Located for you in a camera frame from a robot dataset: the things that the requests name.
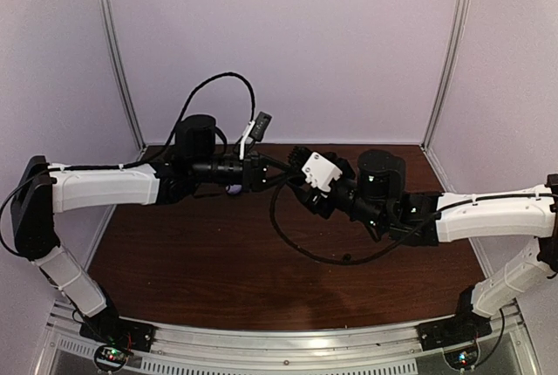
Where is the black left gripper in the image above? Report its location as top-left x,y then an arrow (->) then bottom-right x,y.
191,150 -> 296,194

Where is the lilac earbud charging case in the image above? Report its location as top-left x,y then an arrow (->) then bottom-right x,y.
226,185 -> 242,195

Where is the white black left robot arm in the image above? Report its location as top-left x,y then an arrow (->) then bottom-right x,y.
3,112 -> 291,344

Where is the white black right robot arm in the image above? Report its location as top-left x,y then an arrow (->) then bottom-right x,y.
289,147 -> 557,342

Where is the right controller circuit board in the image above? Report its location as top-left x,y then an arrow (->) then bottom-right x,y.
444,345 -> 480,372

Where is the controller circuit board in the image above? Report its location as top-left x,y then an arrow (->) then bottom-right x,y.
93,344 -> 133,372
444,345 -> 480,372

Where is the left controller circuit board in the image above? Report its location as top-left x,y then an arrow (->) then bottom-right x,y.
93,344 -> 133,372

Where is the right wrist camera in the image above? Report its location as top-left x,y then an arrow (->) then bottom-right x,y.
288,146 -> 343,197

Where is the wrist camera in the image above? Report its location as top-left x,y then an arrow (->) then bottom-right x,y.
288,146 -> 343,197
235,112 -> 272,160

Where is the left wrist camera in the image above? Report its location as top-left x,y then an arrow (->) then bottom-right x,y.
235,112 -> 272,160

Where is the black right camera cable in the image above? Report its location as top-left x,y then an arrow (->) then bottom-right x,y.
269,174 -> 441,265

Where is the black camera cable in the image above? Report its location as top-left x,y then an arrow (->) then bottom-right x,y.
165,72 -> 258,149
269,174 -> 441,265

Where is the black left camera cable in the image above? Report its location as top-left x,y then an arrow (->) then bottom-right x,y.
165,72 -> 258,149

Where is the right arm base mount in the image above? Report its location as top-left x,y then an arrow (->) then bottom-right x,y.
417,286 -> 493,351

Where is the aluminium front rail frame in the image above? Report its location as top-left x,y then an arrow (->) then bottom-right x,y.
30,301 -> 542,374

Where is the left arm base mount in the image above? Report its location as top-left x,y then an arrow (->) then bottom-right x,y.
75,294 -> 155,352

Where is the left aluminium corner post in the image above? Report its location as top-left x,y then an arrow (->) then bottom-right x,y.
99,0 -> 146,152

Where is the aluminium corner post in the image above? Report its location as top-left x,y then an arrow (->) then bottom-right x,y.
99,0 -> 146,152
421,0 -> 471,153

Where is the right aluminium corner post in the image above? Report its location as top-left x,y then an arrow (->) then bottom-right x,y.
421,0 -> 471,153

